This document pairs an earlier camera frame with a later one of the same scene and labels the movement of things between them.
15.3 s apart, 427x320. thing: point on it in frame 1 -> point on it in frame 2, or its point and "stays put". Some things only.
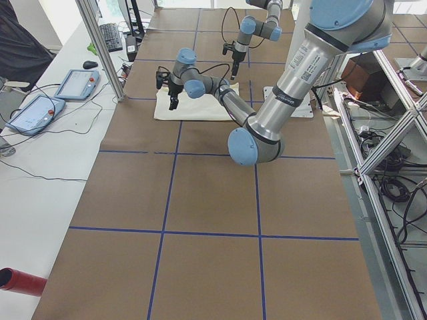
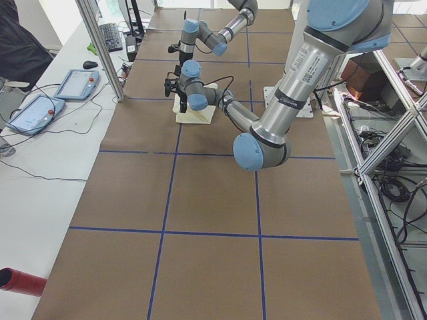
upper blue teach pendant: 78,85 stays put
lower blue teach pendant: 36,116 stays put
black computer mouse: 89,65 stays put
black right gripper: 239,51 -> 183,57
